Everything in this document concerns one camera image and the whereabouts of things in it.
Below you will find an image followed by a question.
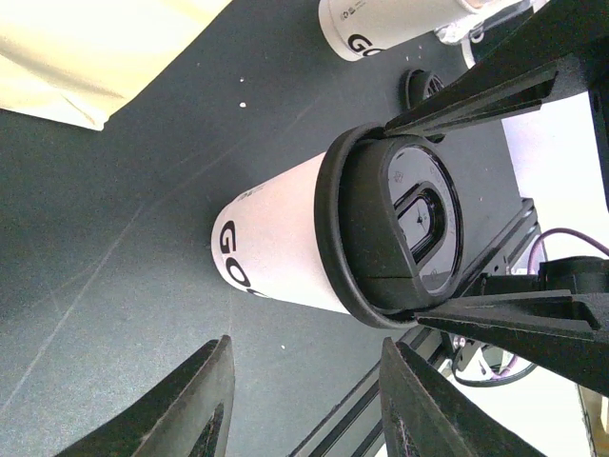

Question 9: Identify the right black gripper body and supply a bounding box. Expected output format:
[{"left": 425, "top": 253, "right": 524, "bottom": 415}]
[{"left": 537, "top": 1, "right": 608, "bottom": 293}]

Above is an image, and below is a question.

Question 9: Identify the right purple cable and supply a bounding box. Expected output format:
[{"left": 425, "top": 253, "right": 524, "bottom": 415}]
[{"left": 451, "top": 228, "right": 609, "bottom": 389}]

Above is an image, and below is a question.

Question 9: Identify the black cup lid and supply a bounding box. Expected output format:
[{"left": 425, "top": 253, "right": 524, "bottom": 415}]
[{"left": 314, "top": 124, "right": 464, "bottom": 329}]

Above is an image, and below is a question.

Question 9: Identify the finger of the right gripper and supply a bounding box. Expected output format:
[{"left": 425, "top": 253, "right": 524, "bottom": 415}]
[
  {"left": 416, "top": 290, "right": 608, "bottom": 397},
  {"left": 384, "top": 50, "right": 590, "bottom": 136}
]

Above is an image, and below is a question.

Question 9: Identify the clear stirrer holder cup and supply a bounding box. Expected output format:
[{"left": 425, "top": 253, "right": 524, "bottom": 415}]
[{"left": 434, "top": 16, "right": 484, "bottom": 46}]

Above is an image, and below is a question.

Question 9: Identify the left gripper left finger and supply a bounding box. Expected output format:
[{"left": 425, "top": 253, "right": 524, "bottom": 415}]
[{"left": 59, "top": 335, "right": 235, "bottom": 456}]

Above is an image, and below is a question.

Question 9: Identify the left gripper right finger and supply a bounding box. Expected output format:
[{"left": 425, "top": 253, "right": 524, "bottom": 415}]
[{"left": 379, "top": 338, "right": 542, "bottom": 456}]

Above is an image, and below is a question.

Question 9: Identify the black lid right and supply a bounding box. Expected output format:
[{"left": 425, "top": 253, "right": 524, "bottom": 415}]
[{"left": 401, "top": 70, "right": 444, "bottom": 110}]

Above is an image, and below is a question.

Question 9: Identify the single white paper cup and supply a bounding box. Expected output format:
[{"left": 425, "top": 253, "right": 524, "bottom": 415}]
[{"left": 211, "top": 153, "right": 347, "bottom": 314}]

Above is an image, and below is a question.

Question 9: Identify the kraft paper bag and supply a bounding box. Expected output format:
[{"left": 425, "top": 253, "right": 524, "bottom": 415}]
[{"left": 1, "top": 1, "right": 228, "bottom": 131}]

